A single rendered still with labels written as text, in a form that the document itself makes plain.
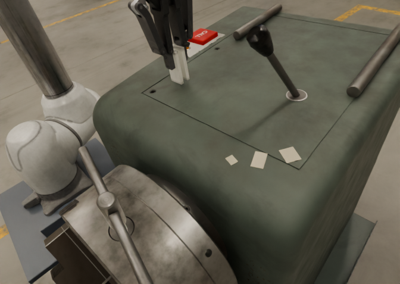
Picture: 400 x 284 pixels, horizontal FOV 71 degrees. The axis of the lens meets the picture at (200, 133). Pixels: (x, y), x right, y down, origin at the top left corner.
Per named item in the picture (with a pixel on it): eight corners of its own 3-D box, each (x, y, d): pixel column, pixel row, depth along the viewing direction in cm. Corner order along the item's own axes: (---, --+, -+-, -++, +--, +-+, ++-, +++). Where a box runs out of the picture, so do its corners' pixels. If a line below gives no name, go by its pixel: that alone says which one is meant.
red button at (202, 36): (201, 34, 76) (200, 27, 75) (218, 38, 73) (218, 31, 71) (186, 43, 73) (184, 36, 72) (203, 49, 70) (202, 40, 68)
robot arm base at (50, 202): (19, 194, 102) (10, 184, 99) (75, 159, 112) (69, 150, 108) (35, 225, 91) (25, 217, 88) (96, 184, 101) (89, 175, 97)
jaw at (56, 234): (118, 252, 50) (76, 202, 47) (127, 260, 46) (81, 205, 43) (62, 306, 45) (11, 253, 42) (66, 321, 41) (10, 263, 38)
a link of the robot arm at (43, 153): (21, 191, 96) (-22, 146, 81) (55, 152, 108) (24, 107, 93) (59, 199, 91) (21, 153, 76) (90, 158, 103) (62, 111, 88)
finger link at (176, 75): (177, 50, 51) (174, 52, 51) (184, 83, 56) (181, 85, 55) (166, 47, 53) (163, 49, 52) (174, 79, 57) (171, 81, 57)
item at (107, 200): (115, 233, 40) (93, 196, 31) (129, 225, 41) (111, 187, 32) (121, 247, 39) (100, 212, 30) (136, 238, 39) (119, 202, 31)
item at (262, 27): (258, 49, 43) (258, 18, 40) (276, 53, 41) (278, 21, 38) (242, 60, 41) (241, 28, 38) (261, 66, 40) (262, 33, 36)
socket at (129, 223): (109, 232, 40) (105, 225, 38) (131, 220, 41) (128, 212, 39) (119, 253, 38) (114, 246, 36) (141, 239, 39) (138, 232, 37)
